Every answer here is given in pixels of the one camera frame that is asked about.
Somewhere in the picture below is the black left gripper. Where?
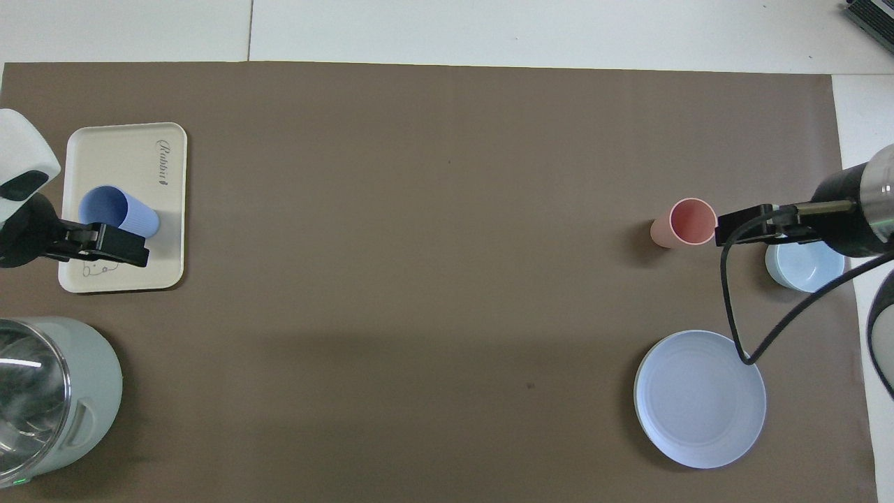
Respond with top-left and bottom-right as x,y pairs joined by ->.
0,194 -> 149,270

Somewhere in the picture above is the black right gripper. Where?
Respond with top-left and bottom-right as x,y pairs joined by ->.
716,164 -> 874,256

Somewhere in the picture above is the blue ribbed cup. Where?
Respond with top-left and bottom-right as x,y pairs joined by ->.
78,185 -> 161,242

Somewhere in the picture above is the pink cup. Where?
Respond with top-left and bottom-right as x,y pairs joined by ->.
650,198 -> 718,249

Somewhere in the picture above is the cream tray with rabbit print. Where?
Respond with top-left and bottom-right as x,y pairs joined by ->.
58,122 -> 188,294

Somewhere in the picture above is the light blue bowl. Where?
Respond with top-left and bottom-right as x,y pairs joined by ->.
765,241 -> 846,293

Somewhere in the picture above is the pale green electric pot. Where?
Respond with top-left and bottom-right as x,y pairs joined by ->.
0,316 -> 124,488

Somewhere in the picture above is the glass pot lid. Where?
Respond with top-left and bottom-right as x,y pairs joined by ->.
0,321 -> 73,477

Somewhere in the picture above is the light blue plate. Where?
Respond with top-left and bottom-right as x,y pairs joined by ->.
633,330 -> 767,469

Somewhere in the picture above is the grey ribbed device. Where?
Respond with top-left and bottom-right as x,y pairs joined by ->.
842,0 -> 894,54

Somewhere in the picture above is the brown paper table mat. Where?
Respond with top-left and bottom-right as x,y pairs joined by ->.
0,61 -> 879,503

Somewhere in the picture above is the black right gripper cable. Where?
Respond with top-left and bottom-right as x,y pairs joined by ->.
719,201 -> 894,366

